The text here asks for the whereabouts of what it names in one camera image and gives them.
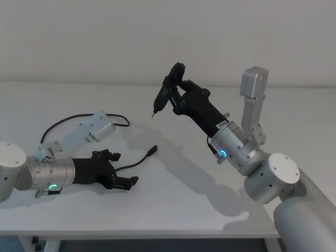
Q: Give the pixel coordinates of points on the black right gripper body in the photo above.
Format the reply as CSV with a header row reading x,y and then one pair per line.
x,y
202,107

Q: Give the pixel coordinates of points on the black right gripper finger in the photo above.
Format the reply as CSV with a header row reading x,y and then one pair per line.
x,y
184,84
175,98

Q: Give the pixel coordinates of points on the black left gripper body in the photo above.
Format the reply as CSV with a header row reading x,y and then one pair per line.
x,y
92,170

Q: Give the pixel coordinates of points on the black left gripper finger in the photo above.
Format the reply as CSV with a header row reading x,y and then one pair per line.
x,y
126,183
114,156

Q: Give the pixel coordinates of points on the black electric screwdriver tool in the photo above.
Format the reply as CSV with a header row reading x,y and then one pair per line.
x,y
168,84

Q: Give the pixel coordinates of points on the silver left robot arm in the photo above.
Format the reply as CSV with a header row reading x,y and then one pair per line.
x,y
56,170

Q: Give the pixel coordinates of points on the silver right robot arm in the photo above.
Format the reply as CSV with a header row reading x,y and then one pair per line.
x,y
283,170

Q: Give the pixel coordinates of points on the small black frame knob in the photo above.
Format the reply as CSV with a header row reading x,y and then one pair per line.
x,y
39,247
35,239

